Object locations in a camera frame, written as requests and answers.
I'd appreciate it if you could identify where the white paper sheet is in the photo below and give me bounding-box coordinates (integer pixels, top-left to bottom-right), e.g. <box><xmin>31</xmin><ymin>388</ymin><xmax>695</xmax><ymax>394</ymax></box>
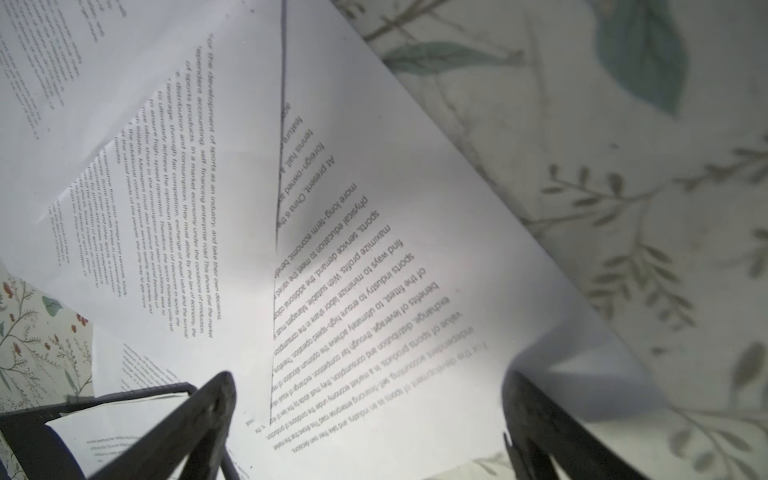
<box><xmin>1</xmin><ymin>1</ymin><xmax>283</xmax><ymax>422</ymax></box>

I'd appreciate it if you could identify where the printed paper sheet back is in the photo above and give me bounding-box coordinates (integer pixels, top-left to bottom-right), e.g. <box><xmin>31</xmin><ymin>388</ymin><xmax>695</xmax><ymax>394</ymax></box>
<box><xmin>0</xmin><ymin>0</ymin><xmax>130</xmax><ymax>142</ymax></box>

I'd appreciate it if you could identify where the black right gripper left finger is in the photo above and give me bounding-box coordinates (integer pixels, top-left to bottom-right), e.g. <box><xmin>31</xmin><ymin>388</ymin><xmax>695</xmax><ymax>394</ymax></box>
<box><xmin>91</xmin><ymin>371</ymin><xmax>238</xmax><ymax>479</ymax></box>

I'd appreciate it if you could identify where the printed paper sheet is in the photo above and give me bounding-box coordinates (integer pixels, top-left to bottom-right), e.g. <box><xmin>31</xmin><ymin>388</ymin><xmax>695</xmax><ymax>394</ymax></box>
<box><xmin>265</xmin><ymin>1</ymin><xmax>664</xmax><ymax>479</ymax></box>
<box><xmin>0</xmin><ymin>0</ymin><xmax>130</xmax><ymax>142</ymax></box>

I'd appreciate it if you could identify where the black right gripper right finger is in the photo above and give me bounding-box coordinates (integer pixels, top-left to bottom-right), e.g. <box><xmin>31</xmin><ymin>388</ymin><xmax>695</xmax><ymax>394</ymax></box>
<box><xmin>502</xmin><ymin>370</ymin><xmax>645</xmax><ymax>479</ymax></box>

